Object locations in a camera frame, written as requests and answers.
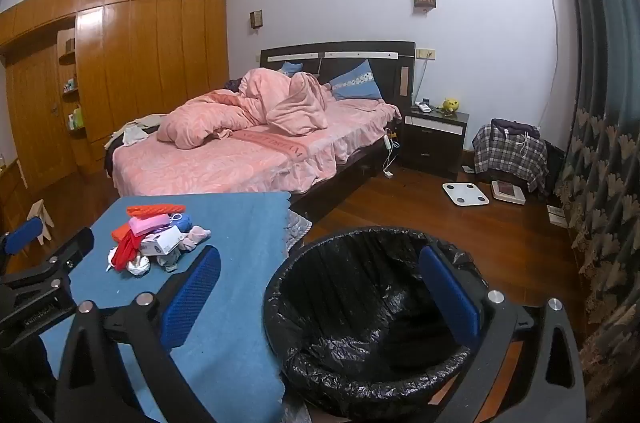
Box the white bathroom scale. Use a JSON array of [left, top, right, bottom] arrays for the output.
[[442, 182, 491, 206]]

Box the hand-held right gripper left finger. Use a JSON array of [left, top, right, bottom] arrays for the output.
[[55, 245, 223, 423]]

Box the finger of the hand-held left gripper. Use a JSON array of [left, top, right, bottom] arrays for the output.
[[0, 229, 95, 304], [0, 217, 43, 256]]

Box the dark jacket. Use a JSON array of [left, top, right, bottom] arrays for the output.
[[490, 118, 542, 139]]

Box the pile of light clothes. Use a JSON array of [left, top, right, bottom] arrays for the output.
[[104, 116, 168, 149]]

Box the white scale with dark panel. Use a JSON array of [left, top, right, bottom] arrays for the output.
[[490, 180, 527, 205]]

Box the black lined trash bin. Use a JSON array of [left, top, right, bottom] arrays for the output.
[[263, 227, 506, 409]]

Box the wooden wardrobe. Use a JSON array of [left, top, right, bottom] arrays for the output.
[[0, 0, 230, 204]]

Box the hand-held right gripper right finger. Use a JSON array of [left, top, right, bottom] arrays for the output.
[[417, 244, 586, 423]]

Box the plaid cloth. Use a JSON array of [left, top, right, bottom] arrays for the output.
[[472, 123, 549, 194]]

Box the pink plastic packet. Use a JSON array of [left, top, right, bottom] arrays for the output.
[[129, 214, 171, 235]]

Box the red cloth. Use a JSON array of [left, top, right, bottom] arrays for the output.
[[111, 230, 151, 273]]

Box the black bag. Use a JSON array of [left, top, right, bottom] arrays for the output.
[[542, 138, 568, 199]]

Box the pink duvet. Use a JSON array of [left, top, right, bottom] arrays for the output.
[[157, 68, 333, 150]]

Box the orange textured packet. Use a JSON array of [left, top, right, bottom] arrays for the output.
[[126, 202, 183, 218]]

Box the white wall pipe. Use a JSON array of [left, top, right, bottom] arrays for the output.
[[546, 0, 576, 151]]

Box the grey cloth scrap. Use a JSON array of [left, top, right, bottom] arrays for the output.
[[152, 250, 183, 274]]

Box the small white box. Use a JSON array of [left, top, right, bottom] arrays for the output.
[[139, 225, 183, 256]]

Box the bed with pink sheet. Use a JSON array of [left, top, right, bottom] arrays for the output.
[[104, 40, 417, 216]]

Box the grey patterned cloth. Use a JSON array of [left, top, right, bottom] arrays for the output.
[[282, 208, 313, 254]]

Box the pale pink sock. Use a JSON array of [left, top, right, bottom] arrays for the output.
[[180, 225, 213, 251]]

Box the small wooden stool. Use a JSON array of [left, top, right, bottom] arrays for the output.
[[26, 199, 56, 246]]

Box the blue tablecloth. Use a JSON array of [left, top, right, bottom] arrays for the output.
[[30, 190, 293, 423]]

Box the dark nightstand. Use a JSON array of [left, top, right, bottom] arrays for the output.
[[398, 106, 470, 174]]

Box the blue pillow with floral band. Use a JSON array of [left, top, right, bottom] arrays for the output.
[[329, 59, 383, 101]]

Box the dark patterned curtain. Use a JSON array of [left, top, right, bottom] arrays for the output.
[[542, 0, 640, 404]]

